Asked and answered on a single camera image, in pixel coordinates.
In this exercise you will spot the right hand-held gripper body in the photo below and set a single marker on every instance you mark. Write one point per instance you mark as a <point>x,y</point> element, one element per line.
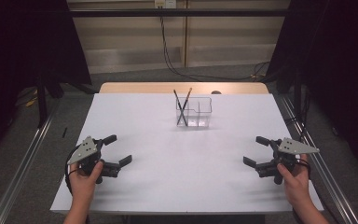
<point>295,146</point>

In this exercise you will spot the makeup brush with dark bristles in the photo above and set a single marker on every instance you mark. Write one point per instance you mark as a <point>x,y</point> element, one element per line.
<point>178,101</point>

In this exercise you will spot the small black pen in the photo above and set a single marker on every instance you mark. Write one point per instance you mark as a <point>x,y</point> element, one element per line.
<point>64,132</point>

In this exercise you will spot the black curtain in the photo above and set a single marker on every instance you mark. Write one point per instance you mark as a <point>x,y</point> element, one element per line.
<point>341,46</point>
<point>24,40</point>

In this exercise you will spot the white wall socket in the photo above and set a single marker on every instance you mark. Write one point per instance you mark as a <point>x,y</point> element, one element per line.
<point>165,3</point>

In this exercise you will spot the black stand post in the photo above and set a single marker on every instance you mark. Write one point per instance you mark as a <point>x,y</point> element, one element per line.
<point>42,102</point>
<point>297,93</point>

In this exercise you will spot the white table cover sheet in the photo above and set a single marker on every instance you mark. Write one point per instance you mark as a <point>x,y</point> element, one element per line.
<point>180,186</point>

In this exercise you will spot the person's left hand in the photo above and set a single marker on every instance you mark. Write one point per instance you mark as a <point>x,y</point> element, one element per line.
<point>84,185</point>

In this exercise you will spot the aluminium floor rail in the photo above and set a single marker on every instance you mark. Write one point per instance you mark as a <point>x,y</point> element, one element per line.
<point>343,207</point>
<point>21,169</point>

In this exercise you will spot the person's right hand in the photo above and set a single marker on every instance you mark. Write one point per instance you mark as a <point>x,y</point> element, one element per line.
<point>296,183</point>

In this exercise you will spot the clear plastic organizer box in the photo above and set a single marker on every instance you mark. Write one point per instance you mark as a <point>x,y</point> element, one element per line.
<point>200,122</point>

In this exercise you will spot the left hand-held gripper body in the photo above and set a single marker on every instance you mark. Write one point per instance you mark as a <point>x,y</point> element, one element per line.
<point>84,151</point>

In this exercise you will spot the makeup brush with tan bristles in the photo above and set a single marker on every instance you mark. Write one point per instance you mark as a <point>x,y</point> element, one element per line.
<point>187,99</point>

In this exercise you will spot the black horizontal bar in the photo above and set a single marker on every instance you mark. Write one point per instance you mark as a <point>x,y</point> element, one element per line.
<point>180,12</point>

